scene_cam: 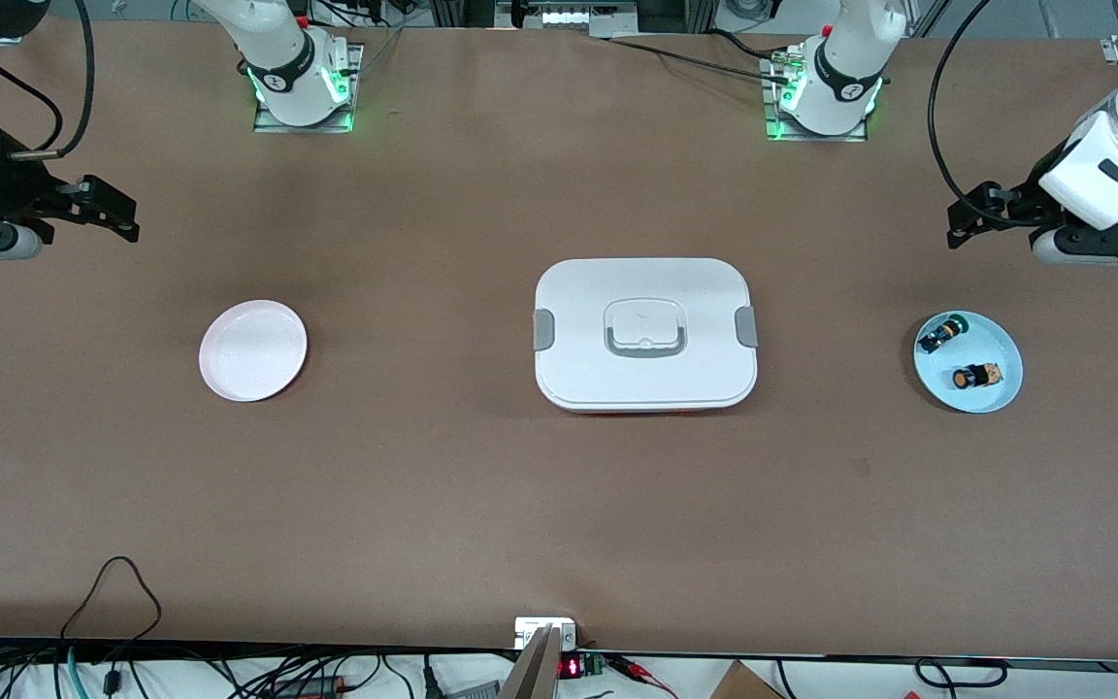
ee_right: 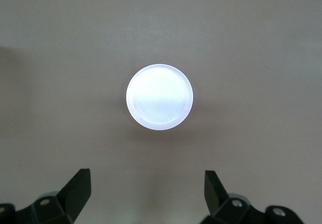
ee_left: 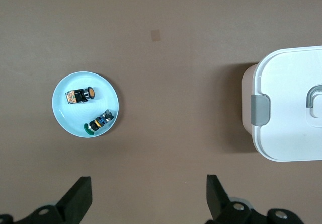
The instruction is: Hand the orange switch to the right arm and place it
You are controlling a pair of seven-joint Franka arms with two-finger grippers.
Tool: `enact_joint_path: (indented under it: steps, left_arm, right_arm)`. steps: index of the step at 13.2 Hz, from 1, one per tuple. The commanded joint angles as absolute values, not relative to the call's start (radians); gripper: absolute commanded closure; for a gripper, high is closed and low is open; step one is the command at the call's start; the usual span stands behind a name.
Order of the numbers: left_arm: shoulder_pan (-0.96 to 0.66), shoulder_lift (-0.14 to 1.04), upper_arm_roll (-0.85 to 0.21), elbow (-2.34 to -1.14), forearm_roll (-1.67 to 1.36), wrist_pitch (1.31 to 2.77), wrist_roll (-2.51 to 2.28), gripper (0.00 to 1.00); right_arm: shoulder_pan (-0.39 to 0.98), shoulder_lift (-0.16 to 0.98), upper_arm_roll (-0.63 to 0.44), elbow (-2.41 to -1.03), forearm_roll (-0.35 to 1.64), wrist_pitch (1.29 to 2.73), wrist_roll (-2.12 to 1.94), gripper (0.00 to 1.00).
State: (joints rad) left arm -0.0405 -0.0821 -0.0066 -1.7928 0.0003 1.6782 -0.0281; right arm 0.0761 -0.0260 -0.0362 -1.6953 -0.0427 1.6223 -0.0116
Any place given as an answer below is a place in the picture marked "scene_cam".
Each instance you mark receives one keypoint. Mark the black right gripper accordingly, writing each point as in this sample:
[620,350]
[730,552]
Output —
[14,189]

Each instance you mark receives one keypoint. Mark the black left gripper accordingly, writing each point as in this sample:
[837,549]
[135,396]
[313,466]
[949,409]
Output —
[1025,201]

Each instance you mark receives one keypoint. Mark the orange push-button switch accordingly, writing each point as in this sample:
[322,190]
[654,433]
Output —
[976,377]

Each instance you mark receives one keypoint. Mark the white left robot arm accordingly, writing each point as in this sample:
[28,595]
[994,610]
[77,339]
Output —
[845,58]

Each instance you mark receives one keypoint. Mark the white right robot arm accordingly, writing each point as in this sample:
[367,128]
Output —
[287,58]

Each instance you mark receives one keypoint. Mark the light blue round plate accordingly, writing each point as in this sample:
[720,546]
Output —
[991,340]

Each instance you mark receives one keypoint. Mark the pink round plate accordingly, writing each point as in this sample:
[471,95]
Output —
[253,351]

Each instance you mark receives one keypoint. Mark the white lidded storage box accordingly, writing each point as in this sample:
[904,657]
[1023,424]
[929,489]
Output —
[644,335]

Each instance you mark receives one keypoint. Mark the black power adapter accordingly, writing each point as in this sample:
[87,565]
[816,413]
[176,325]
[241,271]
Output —
[307,687]

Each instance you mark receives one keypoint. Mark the brown cardboard piece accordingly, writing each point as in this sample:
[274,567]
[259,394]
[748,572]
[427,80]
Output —
[743,684]

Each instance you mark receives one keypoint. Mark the red clip leads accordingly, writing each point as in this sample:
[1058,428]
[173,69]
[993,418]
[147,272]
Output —
[641,670]

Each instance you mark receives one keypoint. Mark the white socket box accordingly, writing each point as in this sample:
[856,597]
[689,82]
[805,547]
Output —
[532,629]

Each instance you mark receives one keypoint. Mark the red digit display module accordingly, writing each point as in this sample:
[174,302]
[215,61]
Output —
[574,667]

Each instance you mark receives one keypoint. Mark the aluminium profile bar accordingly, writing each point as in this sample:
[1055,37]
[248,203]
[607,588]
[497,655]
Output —
[535,670]

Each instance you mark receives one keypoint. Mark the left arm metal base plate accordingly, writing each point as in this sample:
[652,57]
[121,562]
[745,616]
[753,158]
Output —
[816,138]

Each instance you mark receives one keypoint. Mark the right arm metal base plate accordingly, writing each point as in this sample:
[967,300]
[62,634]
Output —
[268,124]

